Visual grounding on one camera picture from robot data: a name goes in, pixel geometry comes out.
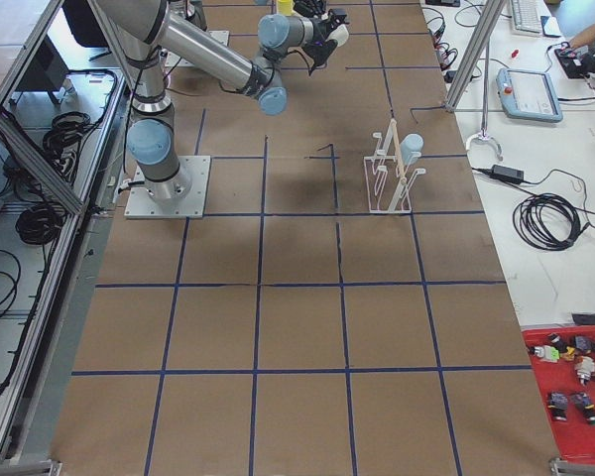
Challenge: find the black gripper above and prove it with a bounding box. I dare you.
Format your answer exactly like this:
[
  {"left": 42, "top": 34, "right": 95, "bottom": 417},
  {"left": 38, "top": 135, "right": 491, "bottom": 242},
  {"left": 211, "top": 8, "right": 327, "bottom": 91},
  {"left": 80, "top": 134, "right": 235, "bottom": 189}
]
[
  {"left": 304, "top": 8, "right": 349, "bottom": 69},
  {"left": 293, "top": 0, "right": 327, "bottom": 17}
]

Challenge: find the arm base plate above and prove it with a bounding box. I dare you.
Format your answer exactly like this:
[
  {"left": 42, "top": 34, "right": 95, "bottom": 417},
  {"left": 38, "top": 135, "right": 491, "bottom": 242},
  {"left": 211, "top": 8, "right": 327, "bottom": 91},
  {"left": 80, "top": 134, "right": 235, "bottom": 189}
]
[{"left": 125, "top": 156, "right": 211, "bottom": 219}]

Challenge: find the light blue plastic cup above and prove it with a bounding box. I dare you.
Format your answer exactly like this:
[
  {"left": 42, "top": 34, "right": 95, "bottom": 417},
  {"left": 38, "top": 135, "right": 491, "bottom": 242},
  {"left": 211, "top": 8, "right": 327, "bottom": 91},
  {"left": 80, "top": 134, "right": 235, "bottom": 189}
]
[{"left": 400, "top": 133, "right": 424, "bottom": 166}]

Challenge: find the black power adapter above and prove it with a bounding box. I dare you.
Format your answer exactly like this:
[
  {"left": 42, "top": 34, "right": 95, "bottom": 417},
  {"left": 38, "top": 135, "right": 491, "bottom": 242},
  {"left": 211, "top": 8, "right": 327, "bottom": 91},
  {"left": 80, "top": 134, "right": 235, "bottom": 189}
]
[{"left": 490, "top": 164, "right": 525, "bottom": 184}]

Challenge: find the yellow plastic cup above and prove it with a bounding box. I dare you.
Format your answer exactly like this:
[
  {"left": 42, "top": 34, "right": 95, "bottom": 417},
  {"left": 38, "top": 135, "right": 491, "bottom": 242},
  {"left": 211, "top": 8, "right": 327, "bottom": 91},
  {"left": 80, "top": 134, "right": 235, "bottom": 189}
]
[{"left": 276, "top": 0, "right": 294, "bottom": 16}]

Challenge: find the blue teach pendant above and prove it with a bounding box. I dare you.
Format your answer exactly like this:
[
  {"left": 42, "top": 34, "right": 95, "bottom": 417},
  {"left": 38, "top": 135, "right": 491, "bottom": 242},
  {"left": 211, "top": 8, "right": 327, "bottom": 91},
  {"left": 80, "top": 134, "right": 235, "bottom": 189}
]
[{"left": 496, "top": 67, "right": 563, "bottom": 123}]

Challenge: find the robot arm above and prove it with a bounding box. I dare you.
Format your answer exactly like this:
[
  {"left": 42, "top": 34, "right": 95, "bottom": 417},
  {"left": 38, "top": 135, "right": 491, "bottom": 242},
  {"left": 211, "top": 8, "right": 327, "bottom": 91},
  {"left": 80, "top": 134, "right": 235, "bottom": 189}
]
[{"left": 91, "top": 1, "right": 349, "bottom": 204}]

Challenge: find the red parts tray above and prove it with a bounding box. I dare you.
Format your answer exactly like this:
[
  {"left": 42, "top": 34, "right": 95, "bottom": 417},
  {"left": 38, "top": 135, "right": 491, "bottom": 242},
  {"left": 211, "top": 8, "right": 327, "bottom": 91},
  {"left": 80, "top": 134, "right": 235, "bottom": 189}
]
[{"left": 523, "top": 326, "right": 595, "bottom": 464}]

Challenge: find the cream white plastic cup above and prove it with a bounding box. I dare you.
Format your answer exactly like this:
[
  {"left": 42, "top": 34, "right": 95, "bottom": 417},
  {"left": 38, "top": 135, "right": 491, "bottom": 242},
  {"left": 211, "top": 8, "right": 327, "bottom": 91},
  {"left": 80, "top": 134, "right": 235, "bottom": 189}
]
[{"left": 327, "top": 24, "right": 349, "bottom": 47}]

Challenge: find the aluminium frame post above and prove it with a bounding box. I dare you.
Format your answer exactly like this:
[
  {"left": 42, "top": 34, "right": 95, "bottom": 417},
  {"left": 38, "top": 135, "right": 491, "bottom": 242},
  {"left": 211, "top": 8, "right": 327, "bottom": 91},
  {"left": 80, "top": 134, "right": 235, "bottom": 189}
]
[{"left": 444, "top": 0, "right": 505, "bottom": 112}]

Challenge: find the white keyboard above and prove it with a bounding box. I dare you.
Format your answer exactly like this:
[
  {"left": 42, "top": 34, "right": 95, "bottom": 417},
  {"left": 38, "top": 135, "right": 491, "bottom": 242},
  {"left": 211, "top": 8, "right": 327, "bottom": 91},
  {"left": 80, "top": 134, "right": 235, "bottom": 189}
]
[{"left": 507, "top": 0, "right": 542, "bottom": 36}]

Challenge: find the white wire cup rack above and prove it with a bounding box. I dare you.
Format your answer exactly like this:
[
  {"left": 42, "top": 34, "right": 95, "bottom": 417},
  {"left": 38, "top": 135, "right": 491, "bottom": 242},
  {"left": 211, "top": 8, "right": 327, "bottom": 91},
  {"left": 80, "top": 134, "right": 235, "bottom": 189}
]
[{"left": 363, "top": 119, "right": 426, "bottom": 215}]

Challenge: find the coiled black cable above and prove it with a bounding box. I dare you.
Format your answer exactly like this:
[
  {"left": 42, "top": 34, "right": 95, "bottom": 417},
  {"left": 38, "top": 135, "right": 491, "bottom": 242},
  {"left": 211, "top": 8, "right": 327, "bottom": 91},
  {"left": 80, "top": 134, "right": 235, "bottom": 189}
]
[{"left": 513, "top": 191, "right": 584, "bottom": 252}]

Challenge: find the metal reacher grabber tool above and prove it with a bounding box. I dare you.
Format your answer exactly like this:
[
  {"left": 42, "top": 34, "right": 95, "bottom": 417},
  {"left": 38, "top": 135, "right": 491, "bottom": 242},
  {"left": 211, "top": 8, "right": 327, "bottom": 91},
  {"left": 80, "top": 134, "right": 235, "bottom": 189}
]
[{"left": 465, "top": 37, "right": 503, "bottom": 162}]

